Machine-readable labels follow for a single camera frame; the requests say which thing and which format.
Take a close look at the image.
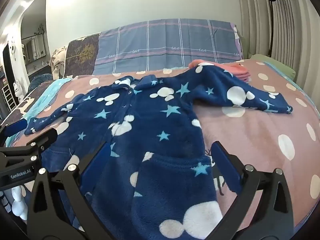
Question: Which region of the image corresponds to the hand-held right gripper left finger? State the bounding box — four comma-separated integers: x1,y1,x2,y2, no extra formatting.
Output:
26,141,118,240

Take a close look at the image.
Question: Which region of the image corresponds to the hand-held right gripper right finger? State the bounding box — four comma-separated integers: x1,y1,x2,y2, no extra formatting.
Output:
200,141,294,240

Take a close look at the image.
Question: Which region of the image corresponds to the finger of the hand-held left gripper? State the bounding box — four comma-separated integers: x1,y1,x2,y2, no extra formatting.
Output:
24,128,58,160
0,118,28,147

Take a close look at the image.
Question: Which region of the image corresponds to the navy star print fleece pajama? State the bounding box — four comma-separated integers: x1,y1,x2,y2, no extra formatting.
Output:
27,64,293,240

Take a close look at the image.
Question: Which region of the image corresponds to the beige clothes pile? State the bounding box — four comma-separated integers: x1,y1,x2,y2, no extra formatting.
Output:
49,47,67,79

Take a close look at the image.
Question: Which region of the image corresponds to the folded pink clothes stack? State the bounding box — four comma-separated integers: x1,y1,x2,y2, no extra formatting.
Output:
188,59,252,82

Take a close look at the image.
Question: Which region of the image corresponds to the dark deer print blanket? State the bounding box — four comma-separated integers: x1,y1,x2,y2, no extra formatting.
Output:
0,90,50,130

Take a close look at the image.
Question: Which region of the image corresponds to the white storage rack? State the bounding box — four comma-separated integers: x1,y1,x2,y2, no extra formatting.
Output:
0,84,17,112

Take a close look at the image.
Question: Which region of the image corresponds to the white plush toy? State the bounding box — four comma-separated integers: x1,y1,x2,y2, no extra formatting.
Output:
10,185,28,220

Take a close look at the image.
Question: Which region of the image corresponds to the pink polka dot blanket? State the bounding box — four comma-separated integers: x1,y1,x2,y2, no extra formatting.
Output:
0,59,320,230

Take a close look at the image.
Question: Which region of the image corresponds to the white cat figurine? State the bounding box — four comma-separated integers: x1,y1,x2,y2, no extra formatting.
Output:
14,80,25,98

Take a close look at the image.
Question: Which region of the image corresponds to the light blue towel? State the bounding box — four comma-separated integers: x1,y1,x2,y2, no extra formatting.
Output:
5,77,73,147

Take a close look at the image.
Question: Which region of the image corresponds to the dark blue knit blanket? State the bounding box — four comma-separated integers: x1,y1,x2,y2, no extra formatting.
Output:
27,73,54,94

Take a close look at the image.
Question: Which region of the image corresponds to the dark tree print cloth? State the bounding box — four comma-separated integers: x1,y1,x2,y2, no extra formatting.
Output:
62,34,102,78

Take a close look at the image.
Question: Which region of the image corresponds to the green pillow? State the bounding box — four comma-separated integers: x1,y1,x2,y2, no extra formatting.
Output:
250,54,297,80

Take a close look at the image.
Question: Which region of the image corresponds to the blue plaid sheet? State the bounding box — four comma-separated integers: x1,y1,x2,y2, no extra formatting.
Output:
94,18,244,76

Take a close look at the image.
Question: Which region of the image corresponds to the white pleated curtain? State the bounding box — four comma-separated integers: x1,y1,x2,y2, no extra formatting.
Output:
235,0,320,120

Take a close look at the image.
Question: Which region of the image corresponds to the white bear wall decoration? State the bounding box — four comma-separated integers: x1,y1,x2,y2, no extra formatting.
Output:
9,39,18,62

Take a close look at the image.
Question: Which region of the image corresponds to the wall mirror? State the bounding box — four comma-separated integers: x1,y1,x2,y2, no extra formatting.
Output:
21,34,47,64

